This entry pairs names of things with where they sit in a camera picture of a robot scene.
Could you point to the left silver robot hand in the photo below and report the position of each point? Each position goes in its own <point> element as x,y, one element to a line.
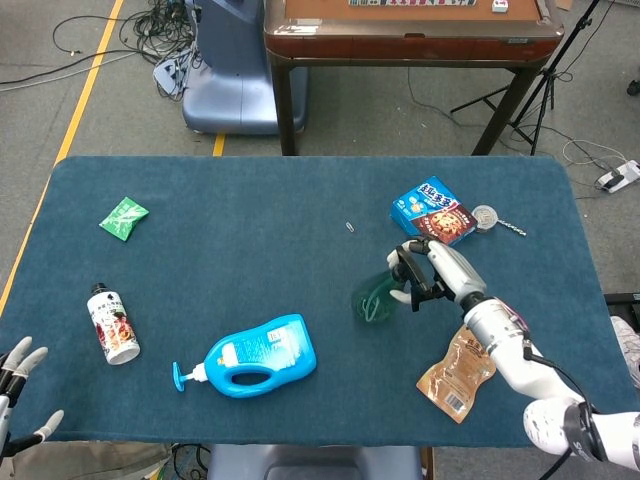
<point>22,357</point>

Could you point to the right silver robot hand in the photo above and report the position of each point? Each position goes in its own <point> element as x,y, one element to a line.
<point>457,272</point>

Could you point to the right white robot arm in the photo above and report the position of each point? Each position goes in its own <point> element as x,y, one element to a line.
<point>520,365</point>

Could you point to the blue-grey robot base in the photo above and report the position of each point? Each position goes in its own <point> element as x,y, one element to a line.
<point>225,90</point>

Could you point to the white drink bottle black cap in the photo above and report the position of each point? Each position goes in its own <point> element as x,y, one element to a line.
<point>115,330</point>

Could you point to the blue detergent pump bottle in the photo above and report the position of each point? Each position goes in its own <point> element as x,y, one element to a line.
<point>280,350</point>

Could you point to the blue cookie box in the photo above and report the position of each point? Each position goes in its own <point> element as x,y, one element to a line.
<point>430,210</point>

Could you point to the brown spouted pouch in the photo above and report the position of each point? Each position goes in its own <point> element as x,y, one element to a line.
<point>450,385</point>

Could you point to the small metal clip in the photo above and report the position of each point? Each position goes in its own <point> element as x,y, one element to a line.
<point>350,227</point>

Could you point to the beige crumpled fabric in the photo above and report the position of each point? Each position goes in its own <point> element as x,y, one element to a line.
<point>75,462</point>

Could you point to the black floor plate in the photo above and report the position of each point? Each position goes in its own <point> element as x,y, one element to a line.
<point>622,305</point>

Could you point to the green snack packet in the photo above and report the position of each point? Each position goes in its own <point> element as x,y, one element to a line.
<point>124,219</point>

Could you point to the white shoe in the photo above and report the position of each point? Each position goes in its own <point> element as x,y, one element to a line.
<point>630,345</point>

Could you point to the white power strip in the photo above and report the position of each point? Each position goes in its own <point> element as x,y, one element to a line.
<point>620,176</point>

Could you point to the black tripod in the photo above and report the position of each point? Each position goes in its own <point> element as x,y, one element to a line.
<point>547,75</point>

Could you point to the blue carpet table cover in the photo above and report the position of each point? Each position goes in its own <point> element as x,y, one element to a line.
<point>225,260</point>

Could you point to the wooden mahjong table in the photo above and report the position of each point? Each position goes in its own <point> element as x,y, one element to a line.
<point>400,47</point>

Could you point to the grey robot seat base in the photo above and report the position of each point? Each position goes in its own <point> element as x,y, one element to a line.
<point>310,465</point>

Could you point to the black chair caster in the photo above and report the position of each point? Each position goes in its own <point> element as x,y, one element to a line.
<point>635,87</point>

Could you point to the single white mahjong tile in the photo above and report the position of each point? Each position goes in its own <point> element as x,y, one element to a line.
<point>500,5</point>

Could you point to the face-up mahjong tile row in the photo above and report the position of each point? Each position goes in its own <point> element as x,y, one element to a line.
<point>410,2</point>

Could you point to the grey power strip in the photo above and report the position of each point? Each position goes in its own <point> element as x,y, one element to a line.
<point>170,72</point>

